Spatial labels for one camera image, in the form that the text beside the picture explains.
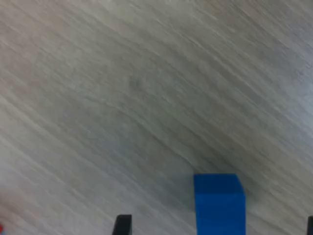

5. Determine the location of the large blue cube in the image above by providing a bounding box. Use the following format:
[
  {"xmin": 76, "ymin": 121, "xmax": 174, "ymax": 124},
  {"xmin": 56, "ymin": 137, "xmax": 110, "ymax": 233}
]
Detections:
[{"xmin": 193, "ymin": 173, "xmax": 246, "ymax": 235}]

